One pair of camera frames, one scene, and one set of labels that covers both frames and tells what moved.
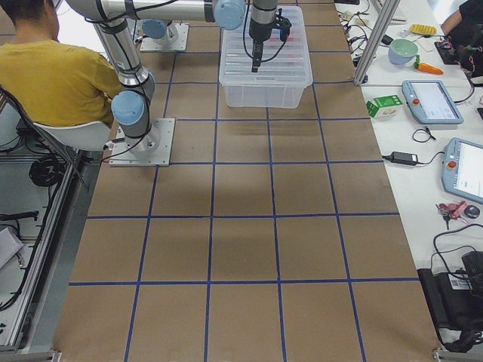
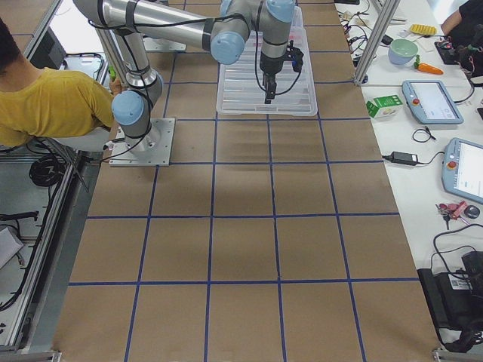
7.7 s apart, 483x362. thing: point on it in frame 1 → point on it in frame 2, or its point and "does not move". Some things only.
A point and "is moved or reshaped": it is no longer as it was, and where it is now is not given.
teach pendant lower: [463, 169] does not move
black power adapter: [402, 157] does not move
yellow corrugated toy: [423, 29] does not move
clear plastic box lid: [284, 62] is moved or reshaped
